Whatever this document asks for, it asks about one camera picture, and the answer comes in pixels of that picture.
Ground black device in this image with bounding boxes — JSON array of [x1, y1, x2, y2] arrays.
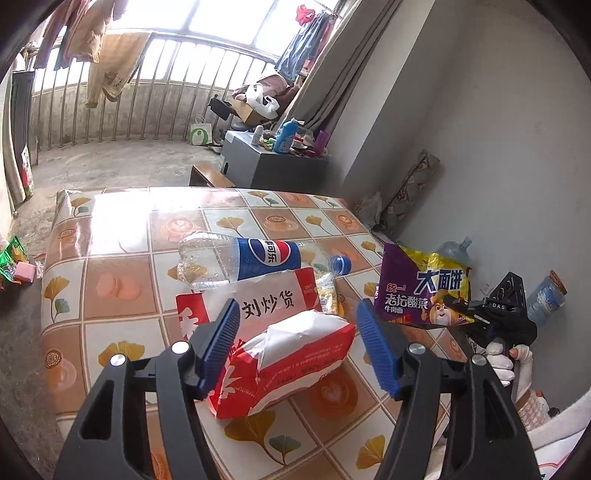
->
[[208, 95, 234, 118]]

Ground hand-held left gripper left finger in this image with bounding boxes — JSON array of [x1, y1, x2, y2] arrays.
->
[[54, 298, 242, 480]]

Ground beige printed towel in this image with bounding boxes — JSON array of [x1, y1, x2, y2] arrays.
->
[[84, 32, 151, 109]]

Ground small yellow clear packet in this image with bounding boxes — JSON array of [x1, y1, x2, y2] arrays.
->
[[314, 272, 347, 317]]

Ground person's right forearm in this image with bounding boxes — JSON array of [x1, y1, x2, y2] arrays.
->
[[510, 346, 561, 421]]

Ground dark grey panel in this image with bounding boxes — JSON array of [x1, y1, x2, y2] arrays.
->
[[11, 69, 38, 153]]

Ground red white paper bag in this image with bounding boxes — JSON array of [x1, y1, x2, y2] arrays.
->
[[175, 267, 324, 344]]

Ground table with patterned tablecloth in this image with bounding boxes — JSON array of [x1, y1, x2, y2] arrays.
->
[[41, 185, 469, 480]]

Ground clear bottle with blue label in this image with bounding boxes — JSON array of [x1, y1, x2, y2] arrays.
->
[[177, 231, 354, 292]]

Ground person's right hand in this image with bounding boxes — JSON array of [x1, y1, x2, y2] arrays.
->
[[484, 337, 517, 389]]

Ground white green shopping bag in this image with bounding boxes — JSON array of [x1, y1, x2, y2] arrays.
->
[[190, 117, 214, 147]]

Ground hanging blue jeans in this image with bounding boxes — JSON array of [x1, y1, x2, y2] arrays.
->
[[276, 13, 335, 83]]

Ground purple yellow noodle packet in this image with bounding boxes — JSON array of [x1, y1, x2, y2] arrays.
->
[[374, 242, 474, 328]]

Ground red tissue pack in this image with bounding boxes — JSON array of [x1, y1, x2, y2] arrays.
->
[[210, 309, 357, 420]]

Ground pink clothing pile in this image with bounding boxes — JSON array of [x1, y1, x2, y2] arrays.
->
[[231, 74, 296, 104]]

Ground pink hanging garment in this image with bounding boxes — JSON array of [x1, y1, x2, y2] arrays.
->
[[32, 0, 88, 70]]

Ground blue labelled water jug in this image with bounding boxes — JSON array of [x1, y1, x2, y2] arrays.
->
[[526, 270, 568, 326]]

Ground metal balcony railing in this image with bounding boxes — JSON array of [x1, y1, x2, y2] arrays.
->
[[28, 28, 282, 149]]

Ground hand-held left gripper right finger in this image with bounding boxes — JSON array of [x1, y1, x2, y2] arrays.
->
[[355, 298, 542, 480]]

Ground crumpled white plastic bag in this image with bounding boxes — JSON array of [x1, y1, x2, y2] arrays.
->
[[355, 190, 385, 223]]

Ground green red carton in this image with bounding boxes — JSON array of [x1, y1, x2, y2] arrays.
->
[[18, 145, 35, 195]]

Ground green snack packet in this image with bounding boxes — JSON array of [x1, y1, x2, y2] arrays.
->
[[0, 235, 31, 289]]

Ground grey cabinet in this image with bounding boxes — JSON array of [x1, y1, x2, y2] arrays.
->
[[221, 130, 331, 189]]

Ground beige curtain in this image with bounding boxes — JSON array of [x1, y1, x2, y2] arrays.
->
[[277, 0, 402, 139]]

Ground brown wooden stool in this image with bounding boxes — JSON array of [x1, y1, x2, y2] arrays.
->
[[189, 164, 236, 188]]

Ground cardboard box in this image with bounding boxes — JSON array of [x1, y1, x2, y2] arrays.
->
[[231, 99, 264, 127]]

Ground blue detergent bottle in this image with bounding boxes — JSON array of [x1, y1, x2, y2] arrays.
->
[[272, 117, 301, 154]]

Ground large window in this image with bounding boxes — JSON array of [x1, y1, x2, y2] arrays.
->
[[92, 0, 338, 51]]

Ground patterned fabric roll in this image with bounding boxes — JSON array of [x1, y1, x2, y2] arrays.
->
[[382, 148, 441, 234]]

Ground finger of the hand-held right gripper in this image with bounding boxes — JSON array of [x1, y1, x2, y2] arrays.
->
[[445, 295, 483, 324]]

